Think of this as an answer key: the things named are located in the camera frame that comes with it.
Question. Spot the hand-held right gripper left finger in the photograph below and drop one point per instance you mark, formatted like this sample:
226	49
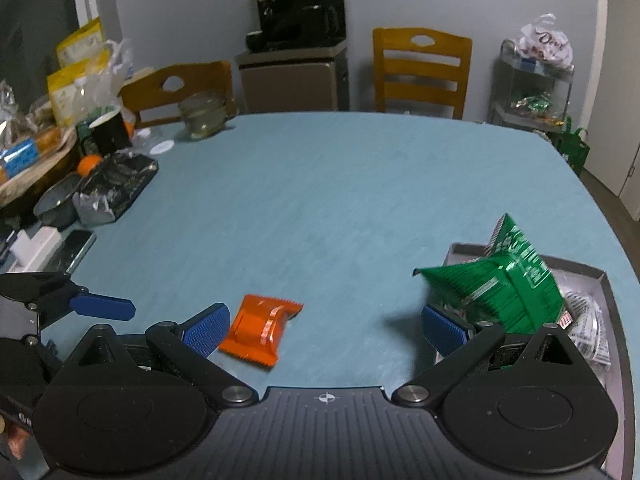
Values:
207	330

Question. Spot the grey shallow box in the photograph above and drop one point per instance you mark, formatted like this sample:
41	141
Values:
612	360

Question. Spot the black mug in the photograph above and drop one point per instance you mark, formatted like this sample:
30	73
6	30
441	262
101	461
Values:
110	135

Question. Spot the glass tea cup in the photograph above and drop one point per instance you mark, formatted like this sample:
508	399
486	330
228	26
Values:
202	115

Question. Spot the white door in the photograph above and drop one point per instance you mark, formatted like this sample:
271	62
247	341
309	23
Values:
620	110

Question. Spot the black smartphone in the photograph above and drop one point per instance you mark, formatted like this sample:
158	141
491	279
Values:
72	252

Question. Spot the white power strip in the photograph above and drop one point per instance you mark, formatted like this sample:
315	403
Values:
35	250

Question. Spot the black foil bag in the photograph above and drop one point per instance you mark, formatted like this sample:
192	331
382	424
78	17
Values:
115	185

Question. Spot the clear plastic bag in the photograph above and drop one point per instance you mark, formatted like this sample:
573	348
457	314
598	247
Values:
117	70

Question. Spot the silver triangular snack packet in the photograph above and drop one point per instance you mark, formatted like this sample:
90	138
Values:
585	320

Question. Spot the plastic bag of sweets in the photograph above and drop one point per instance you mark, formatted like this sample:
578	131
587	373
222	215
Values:
545	45

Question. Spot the white round lid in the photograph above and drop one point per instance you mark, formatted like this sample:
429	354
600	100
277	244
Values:
162	147

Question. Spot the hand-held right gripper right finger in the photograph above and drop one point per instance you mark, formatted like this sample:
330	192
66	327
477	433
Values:
442	332

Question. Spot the black coffee machine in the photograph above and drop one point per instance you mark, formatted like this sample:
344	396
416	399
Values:
300	10

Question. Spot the green shopping bag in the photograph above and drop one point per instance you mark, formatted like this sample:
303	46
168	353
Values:
572	147

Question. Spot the basket of bread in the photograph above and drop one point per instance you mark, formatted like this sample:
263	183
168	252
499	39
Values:
30	160

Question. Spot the person's left hand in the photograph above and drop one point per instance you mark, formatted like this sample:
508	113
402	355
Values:
14	442

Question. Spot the pile of wrapped sweets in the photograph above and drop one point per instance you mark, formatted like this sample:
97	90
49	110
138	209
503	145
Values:
537	107

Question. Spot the green snack bag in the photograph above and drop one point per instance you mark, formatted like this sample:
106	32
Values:
505	285

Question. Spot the orange fruit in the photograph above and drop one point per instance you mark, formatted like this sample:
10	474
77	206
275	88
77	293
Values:
90	165

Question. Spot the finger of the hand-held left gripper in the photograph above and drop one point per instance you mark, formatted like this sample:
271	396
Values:
102	307

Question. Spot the large orange snack packet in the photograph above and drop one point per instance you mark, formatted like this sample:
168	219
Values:
257	332

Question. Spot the yellow packet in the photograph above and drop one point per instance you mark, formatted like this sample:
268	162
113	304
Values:
82	42
67	92

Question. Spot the dark ceramic bowl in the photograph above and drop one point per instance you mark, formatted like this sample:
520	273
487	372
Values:
57	200

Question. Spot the grey cabinet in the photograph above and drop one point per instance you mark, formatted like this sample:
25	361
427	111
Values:
292	82

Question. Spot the wooden chair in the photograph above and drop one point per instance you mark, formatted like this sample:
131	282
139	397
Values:
170	95
422	72

